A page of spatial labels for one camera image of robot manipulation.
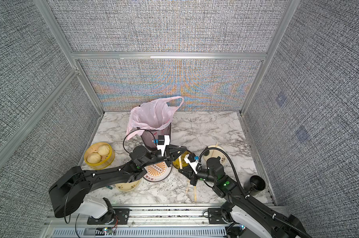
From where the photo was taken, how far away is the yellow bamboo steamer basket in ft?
2.93

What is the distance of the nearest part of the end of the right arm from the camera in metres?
0.60

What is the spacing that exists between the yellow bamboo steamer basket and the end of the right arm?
0.48 metres
